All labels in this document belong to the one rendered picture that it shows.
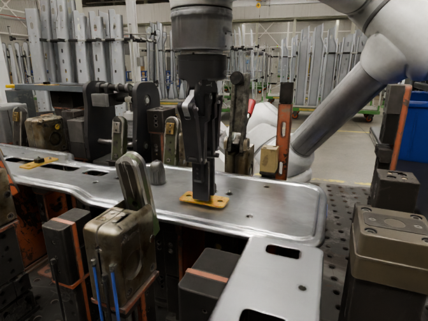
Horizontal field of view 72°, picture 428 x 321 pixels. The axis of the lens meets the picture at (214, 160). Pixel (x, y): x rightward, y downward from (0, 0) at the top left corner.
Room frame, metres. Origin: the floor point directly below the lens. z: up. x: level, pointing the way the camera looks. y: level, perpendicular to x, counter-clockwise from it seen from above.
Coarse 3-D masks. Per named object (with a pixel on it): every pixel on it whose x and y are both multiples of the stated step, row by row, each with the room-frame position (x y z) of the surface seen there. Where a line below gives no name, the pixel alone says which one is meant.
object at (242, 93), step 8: (240, 72) 0.64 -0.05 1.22; (232, 80) 0.64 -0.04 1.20; (240, 80) 0.63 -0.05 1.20; (248, 80) 0.66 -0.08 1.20; (232, 88) 0.66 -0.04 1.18; (240, 88) 0.67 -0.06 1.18; (248, 88) 0.66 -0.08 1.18; (232, 96) 0.66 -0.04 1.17; (240, 96) 0.67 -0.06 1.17; (248, 96) 0.67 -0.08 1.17; (232, 104) 0.66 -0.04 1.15; (240, 104) 0.66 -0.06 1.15; (232, 112) 0.66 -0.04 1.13; (240, 112) 0.66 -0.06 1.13; (232, 120) 0.65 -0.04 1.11; (240, 120) 0.66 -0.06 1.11; (232, 128) 0.65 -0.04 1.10; (240, 128) 0.65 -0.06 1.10; (232, 136) 0.66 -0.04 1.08; (240, 144) 0.64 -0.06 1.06
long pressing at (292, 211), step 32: (32, 160) 0.72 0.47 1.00; (64, 160) 0.71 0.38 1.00; (64, 192) 0.54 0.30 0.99; (96, 192) 0.52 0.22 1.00; (160, 192) 0.52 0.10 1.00; (224, 192) 0.52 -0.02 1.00; (256, 192) 0.52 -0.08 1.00; (288, 192) 0.52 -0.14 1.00; (320, 192) 0.52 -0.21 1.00; (192, 224) 0.41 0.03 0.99; (224, 224) 0.40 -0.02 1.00; (256, 224) 0.40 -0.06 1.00; (288, 224) 0.40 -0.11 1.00; (320, 224) 0.40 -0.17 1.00
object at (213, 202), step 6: (186, 192) 0.50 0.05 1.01; (180, 198) 0.48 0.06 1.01; (186, 198) 0.48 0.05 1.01; (192, 198) 0.47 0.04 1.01; (210, 198) 0.47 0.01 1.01; (216, 198) 0.47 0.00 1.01; (222, 198) 0.47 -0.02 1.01; (228, 198) 0.47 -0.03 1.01; (204, 204) 0.45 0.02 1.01; (210, 204) 0.45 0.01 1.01; (216, 204) 0.45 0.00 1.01; (222, 204) 0.45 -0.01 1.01
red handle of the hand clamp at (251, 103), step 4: (252, 100) 0.75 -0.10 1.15; (248, 104) 0.74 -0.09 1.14; (252, 104) 0.74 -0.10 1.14; (248, 108) 0.73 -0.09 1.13; (252, 108) 0.74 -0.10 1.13; (248, 112) 0.72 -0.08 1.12; (252, 112) 0.73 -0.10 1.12; (248, 116) 0.71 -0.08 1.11; (248, 120) 0.71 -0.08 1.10; (236, 132) 0.67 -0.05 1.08; (236, 136) 0.66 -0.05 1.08; (240, 136) 0.66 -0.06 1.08; (236, 140) 0.65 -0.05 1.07; (232, 144) 0.65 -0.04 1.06; (236, 144) 0.64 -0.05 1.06
